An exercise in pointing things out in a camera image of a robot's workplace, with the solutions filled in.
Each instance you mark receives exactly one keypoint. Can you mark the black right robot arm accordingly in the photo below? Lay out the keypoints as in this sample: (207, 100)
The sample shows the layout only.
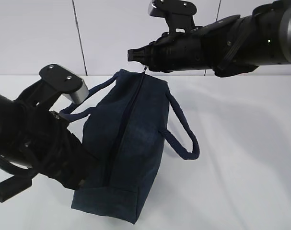
(231, 46)

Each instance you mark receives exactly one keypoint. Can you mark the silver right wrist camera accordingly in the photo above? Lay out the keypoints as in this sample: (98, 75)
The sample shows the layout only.
(178, 14)

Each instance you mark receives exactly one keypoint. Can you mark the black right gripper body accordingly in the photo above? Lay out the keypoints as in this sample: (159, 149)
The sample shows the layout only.
(175, 53)

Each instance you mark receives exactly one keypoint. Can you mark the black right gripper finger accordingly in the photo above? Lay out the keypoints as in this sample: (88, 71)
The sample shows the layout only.
(141, 55)

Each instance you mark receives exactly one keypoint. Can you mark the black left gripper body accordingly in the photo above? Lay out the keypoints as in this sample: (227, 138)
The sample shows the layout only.
(49, 148)

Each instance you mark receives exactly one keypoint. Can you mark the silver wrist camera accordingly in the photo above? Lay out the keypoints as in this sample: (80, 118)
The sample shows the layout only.
(55, 81)
(178, 14)

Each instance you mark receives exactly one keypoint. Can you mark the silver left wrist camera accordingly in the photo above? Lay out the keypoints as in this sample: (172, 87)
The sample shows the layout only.
(55, 81)

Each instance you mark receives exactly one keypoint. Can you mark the navy blue lunch bag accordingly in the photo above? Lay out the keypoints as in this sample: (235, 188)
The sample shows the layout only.
(127, 131)

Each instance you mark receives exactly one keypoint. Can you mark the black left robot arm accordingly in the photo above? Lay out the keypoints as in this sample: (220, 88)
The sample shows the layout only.
(12, 118)

